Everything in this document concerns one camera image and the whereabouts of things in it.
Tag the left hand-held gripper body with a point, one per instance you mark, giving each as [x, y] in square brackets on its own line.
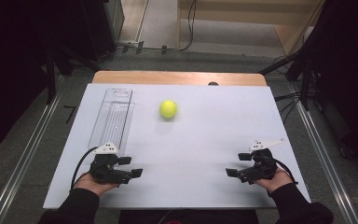
[105, 172]

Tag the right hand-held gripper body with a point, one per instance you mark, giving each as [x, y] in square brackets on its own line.
[262, 166]

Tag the clear plastic tray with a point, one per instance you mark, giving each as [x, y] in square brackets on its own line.
[115, 118]

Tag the yellow tennis ball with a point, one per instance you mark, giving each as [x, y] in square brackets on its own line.
[168, 109]

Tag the person's left hand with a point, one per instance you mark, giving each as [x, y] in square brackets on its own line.
[90, 186]

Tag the person's dark torso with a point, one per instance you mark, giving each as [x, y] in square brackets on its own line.
[199, 217]

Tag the wooden table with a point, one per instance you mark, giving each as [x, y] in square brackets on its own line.
[167, 77]

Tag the black metal stand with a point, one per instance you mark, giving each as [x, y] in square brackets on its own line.
[304, 71]

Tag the black tripod stand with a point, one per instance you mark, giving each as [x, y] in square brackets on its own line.
[51, 74]

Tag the black curtain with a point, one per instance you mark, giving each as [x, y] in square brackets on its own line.
[9, 77]
[348, 68]

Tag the light wooden shelf unit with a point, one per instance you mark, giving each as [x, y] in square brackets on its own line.
[292, 31]

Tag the black cabinet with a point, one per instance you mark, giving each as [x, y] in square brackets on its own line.
[102, 28]

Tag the metal floor rail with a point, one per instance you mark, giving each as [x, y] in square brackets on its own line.
[24, 158]
[326, 161]

